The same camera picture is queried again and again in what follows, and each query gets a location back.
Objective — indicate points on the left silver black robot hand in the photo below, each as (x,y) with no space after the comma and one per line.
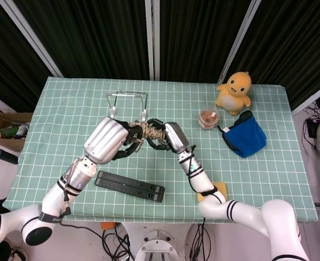
(105,141)

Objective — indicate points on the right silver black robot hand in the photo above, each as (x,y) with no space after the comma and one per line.
(176,137)

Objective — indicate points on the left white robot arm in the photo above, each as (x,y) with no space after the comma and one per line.
(53,198)

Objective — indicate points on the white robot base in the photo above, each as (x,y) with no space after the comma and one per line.
(157,244)

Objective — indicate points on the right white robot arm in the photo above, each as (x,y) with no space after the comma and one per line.
(230,209)

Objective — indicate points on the clear lidded food container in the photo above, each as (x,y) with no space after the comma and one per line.
(209,118)

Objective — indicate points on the black folding stand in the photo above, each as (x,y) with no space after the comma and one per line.
(130,187)

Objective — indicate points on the yellow sponge square hole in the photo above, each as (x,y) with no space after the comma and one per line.
(221,190)

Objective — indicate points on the blue cloth bag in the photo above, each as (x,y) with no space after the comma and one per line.
(246,138)

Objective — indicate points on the yellow plush toy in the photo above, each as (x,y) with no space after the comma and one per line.
(234,95)

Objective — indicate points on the orange object under table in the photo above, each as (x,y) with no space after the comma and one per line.
(107,225)

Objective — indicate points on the green checkered tablecloth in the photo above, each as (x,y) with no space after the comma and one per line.
(257,176)

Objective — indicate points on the cardboard box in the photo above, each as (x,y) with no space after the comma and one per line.
(7,119)

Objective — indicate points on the black cylinder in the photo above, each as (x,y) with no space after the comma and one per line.
(5,156)

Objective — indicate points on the black curtain panel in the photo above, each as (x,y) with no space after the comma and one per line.
(197,35)
(290,43)
(5,54)
(94,35)

